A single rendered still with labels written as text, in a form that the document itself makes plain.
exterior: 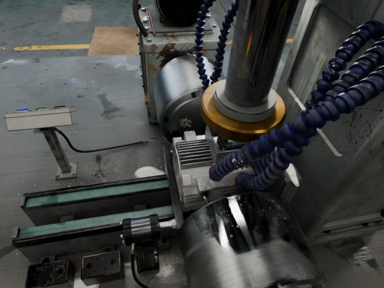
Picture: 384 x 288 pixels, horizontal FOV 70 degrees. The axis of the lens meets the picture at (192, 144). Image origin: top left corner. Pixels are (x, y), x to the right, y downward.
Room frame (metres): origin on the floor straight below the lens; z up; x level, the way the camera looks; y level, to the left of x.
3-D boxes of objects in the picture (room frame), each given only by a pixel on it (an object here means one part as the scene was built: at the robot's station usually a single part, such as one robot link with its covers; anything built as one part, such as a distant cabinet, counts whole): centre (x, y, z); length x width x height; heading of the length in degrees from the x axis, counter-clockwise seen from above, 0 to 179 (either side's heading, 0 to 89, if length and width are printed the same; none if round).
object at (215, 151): (0.46, -0.10, 1.11); 0.12 x 0.11 x 0.07; 105
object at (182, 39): (1.02, 0.09, 0.99); 0.35 x 0.31 x 0.37; 15
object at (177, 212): (0.39, 0.04, 1.01); 0.26 x 0.04 x 0.03; 15
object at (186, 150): (0.45, -0.06, 1.01); 0.20 x 0.19 x 0.19; 105
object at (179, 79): (0.75, 0.02, 1.04); 0.37 x 0.25 x 0.25; 15
